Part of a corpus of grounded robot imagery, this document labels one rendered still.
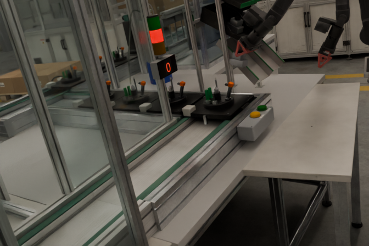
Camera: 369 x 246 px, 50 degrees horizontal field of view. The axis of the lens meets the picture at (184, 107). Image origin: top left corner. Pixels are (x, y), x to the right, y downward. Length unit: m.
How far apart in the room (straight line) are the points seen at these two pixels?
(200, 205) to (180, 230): 0.13
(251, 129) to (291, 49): 4.28
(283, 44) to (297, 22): 0.36
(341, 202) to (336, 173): 0.12
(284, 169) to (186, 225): 0.42
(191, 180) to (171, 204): 0.12
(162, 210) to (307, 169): 0.52
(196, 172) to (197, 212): 0.14
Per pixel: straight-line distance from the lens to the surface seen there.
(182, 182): 1.27
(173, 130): 1.66
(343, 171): 1.41
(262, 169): 1.44
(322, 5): 5.59
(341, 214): 1.51
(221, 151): 1.46
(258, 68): 2.00
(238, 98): 1.81
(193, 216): 1.26
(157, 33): 1.58
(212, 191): 1.35
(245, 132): 1.54
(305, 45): 5.72
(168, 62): 1.62
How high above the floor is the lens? 1.58
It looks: 20 degrees down
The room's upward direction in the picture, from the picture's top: 11 degrees counter-clockwise
